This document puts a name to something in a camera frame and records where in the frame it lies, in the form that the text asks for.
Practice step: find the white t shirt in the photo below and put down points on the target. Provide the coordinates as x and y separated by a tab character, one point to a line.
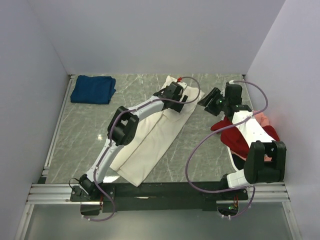
153	137

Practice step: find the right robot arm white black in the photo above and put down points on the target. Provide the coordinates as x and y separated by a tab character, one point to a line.
263	154

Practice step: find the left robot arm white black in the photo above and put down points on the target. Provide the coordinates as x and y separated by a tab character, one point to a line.
123	127

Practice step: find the white laundry basket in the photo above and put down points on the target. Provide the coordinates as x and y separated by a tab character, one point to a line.
237	161

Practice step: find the aluminium frame rail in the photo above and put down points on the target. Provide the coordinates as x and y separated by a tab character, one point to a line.
41	193

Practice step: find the red t shirt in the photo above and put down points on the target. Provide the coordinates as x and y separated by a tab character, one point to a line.
233	138

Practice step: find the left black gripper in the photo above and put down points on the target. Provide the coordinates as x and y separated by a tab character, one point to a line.
177	107

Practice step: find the folded blue t shirt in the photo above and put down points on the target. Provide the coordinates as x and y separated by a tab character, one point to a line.
96	90

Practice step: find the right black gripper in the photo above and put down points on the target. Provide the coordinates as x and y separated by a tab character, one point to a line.
213	94

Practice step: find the black base crossbar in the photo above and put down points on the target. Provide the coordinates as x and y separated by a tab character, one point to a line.
153	196

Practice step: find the pink t shirt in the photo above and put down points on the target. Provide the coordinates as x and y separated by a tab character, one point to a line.
262	119

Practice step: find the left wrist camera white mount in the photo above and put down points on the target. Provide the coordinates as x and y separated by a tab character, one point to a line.
181	83

